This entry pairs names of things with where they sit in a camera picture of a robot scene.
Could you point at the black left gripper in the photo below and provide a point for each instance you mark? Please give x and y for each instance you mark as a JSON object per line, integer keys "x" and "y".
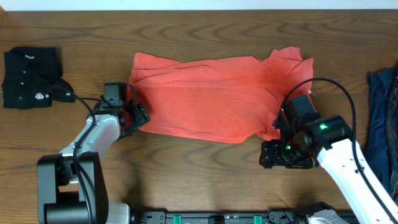
{"x": 140, "y": 115}

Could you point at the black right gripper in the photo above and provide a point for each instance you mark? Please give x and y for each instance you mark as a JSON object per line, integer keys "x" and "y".
{"x": 272, "y": 155}

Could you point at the red printed t-shirt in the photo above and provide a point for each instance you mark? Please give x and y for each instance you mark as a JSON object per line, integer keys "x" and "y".
{"x": 223, "y": 100}

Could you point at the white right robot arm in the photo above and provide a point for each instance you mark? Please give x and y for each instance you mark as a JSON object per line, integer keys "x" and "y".
{"x": 326, "y": 142}

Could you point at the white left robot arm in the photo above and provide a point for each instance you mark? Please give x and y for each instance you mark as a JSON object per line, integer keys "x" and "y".
{"x": 70, "y": 184}

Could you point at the dark blue garment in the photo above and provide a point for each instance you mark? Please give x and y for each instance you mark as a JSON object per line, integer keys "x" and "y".
{"x": 381, "y": 145}

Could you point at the folded black polo shirt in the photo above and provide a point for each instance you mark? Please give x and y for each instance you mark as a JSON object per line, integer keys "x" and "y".
{"x": 33, "y": 79}

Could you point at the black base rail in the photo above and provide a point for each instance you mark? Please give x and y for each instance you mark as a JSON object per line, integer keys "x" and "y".
{"x": 275, "y": 217}

